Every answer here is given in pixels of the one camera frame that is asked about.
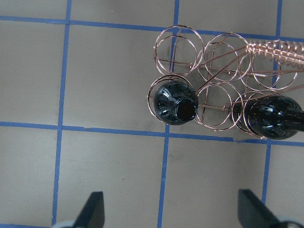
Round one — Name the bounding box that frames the copper wire bottle basket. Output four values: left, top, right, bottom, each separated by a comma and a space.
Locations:
147, 25, 304, 139

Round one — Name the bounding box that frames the left dark wine bottle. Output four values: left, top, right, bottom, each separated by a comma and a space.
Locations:
153, 81, 198, 125

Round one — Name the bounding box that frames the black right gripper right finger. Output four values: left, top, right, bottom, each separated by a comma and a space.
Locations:
237, 189, 280, 228

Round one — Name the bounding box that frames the dark wine bottle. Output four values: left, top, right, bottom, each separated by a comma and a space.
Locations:
230, 95, 304, 140
153, 81, 198, 125

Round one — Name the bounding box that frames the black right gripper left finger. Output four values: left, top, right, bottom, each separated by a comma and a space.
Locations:
73, 191, 105, 228

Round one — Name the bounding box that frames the right dark wine bottle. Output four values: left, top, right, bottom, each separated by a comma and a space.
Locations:
230, 95, 304, 140

